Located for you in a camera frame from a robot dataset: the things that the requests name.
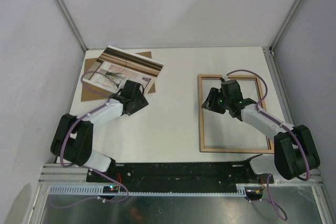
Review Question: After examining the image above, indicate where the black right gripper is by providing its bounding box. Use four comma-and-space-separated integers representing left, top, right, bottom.
202, 87, 231, 114

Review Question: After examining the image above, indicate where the clear acrylic sheet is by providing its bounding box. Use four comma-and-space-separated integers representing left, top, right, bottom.
202, 78, 271, 151

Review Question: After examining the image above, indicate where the blue wooden picture frame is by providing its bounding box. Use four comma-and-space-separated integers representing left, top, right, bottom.
197, 74, 275, 154

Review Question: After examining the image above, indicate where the printed interior photo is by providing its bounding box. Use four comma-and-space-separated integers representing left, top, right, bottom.
82, 46, 164, 94

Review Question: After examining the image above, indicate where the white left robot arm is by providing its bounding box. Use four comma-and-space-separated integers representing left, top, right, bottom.
50, 80, 149, 182

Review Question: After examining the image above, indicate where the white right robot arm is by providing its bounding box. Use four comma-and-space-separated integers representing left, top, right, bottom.
201, 78, 320, 181

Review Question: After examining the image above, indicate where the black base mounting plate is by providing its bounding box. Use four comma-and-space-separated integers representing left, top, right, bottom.
86, 160, 268, 193

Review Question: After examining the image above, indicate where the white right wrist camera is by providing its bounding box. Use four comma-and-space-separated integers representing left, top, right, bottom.
220, 76, 229, 82

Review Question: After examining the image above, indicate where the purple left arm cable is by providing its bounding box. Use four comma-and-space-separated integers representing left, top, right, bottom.
59, 71, 124, 168

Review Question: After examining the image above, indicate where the grey slotted cable duct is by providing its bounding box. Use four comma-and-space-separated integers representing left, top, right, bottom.
48, 184, 260, 197

